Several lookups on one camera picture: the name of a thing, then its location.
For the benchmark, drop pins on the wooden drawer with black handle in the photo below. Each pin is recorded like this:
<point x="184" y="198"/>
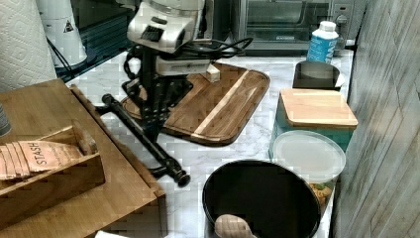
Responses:
<point x="169" y="166"/>

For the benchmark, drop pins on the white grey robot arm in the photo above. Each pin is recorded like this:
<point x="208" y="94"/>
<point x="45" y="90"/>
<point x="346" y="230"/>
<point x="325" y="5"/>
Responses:
<point x="162" y="31"/>

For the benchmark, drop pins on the wooden spoon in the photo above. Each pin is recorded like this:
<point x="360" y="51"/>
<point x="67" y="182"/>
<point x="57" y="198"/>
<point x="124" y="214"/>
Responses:
<point x="232" y="226"/>

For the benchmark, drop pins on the wooden cutting board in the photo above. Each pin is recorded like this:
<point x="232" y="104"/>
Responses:
<point x="215" y="113"/>

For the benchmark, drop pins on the wooden drawer cabinet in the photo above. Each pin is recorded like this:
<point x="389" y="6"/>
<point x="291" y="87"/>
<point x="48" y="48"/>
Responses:
<point x="106" y="190"/>

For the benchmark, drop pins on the clear plastic snack tub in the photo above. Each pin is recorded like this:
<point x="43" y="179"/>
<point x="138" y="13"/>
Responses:
<point x="314" y="157"/>

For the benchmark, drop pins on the teal box with wooden lid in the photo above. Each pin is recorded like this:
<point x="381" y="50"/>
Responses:
<point x="322" y="111"/>

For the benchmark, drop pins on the black round utensil holder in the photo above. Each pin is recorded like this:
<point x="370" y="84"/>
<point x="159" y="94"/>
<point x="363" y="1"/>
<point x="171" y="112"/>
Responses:
<point x="274" y="201"/>

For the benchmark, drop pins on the blue white plastic bottle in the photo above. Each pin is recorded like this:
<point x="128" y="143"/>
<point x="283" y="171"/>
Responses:
<point x="323" y="42"/>

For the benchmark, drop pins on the silver toaster oven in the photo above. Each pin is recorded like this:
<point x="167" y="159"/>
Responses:
<point x="284" y="27"/>

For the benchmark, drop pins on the pink Stash tea packets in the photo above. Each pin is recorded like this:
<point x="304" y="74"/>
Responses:
<point x="23" y="159"/>

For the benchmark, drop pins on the black square cup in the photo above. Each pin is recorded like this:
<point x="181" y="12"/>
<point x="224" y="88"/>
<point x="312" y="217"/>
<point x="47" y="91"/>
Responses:
<point x="316" y="75"/>

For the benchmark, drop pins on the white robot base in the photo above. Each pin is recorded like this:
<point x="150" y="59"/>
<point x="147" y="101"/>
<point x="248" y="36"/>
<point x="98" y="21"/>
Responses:
<point x="60" y="29"/>

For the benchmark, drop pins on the white paper towel roll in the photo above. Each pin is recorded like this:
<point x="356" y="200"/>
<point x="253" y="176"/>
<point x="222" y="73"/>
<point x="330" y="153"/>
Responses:
<point x="25" y="58"/>

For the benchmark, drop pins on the grey spice shaker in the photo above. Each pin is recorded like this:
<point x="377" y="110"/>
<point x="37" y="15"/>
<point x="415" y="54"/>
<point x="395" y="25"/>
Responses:
<point x="5" y="126"/>

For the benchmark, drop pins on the white butter block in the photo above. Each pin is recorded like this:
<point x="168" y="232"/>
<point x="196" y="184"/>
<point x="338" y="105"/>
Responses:
<point x="212" y="73"/>

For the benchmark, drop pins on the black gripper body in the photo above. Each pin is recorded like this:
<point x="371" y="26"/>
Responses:
<point x="155" y="95"/>

